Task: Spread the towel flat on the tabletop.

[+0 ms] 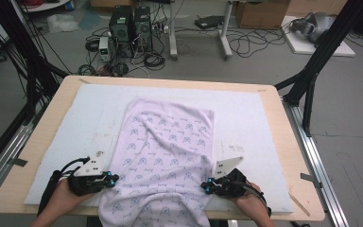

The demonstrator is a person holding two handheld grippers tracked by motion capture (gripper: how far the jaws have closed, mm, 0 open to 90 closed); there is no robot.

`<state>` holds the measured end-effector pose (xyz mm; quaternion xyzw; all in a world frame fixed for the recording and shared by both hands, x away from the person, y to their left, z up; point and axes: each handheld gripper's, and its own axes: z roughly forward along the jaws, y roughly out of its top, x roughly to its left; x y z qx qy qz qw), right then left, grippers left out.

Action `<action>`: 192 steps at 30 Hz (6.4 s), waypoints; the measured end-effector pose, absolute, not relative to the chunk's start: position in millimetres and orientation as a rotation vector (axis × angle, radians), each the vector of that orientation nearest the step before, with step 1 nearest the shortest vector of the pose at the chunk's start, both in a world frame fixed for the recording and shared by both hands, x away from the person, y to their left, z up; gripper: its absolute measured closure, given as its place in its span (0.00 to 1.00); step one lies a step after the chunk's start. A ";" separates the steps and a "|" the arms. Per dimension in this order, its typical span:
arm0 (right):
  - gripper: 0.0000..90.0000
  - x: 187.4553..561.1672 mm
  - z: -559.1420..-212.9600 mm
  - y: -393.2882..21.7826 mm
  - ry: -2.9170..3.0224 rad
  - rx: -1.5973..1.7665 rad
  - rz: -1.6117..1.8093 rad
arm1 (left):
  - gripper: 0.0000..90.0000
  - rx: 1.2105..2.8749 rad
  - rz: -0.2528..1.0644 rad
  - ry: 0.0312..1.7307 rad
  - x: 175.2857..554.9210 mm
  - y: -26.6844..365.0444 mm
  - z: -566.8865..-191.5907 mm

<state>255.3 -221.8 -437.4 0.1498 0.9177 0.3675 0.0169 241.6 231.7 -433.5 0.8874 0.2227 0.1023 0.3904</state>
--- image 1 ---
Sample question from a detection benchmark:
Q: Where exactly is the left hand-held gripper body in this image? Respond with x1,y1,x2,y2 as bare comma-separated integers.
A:
67,152,108,197

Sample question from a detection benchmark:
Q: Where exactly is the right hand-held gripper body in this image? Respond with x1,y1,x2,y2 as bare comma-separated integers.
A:
213,156,249,198

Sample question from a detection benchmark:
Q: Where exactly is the pale purple patterned towel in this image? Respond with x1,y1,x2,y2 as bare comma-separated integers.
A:
97,97,216,227

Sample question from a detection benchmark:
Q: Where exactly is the person's left hand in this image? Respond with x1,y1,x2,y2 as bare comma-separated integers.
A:
50,179,97,212

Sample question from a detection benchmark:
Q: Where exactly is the person's right hand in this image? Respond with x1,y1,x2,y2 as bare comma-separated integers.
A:
230,183,267,214

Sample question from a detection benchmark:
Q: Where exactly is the white grid mat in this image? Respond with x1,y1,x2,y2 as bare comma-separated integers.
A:
23,83,295,214

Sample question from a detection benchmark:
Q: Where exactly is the black tape piece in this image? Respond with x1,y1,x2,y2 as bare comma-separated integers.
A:
8,157,28,167

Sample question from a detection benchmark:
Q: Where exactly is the thin wooden stick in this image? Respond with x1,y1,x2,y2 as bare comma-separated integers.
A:
288,192,311,218

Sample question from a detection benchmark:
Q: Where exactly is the grey tape piece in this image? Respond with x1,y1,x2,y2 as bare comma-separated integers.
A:
300,172,323,189

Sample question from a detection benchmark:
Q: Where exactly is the white power supply unit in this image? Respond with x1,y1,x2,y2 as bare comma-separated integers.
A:
98,36,112,62

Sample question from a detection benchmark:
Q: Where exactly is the white desk leg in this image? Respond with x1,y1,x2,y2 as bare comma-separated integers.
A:
219,0,234,61
168,0,180,61

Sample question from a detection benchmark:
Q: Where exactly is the wide black computer tower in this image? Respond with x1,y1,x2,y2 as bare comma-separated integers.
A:
108,5,135,59

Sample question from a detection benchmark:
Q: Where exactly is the white floor board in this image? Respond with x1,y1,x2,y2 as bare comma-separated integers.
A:
280,15,356,58

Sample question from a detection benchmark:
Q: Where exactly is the flat black device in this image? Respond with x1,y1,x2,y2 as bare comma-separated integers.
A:
194,14,225,30

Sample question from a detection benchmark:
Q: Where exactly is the clear plastic bag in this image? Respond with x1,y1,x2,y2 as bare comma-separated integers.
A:
46,13,80,34

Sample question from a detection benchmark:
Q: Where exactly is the narrow black computer tower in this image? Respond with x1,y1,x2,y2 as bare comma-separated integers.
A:
133,6,154,53

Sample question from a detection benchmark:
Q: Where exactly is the brown cardboard box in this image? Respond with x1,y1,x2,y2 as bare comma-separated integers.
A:
235,0,291,30

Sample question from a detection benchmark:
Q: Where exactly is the grey rounded machine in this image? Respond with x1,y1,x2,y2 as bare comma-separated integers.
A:
290,11,337,44

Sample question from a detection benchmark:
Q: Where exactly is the left hand-held gripper black cable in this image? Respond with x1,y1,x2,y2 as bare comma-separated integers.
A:
37,156,91,218

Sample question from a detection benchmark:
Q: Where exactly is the hand-held gripper black cable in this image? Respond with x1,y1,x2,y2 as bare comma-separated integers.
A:
233,180,272,218
37,156,91,218

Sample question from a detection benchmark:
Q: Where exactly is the right hand-held gripper black cable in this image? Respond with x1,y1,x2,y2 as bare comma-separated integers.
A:
233,180,272,218

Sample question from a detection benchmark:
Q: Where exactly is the aluminium rail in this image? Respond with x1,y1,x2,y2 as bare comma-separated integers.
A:
283,97,350,227
0,102,46,207

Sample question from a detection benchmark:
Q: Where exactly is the coiled black cable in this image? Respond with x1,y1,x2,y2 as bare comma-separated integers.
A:
143,51,166,72

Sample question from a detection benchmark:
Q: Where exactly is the black metal frame stand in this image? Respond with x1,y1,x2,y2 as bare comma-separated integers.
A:
0,0,71,126
274,0,363,137

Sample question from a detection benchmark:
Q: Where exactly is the tangle of black floor cables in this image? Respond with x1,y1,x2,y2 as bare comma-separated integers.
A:
226,27,293,59

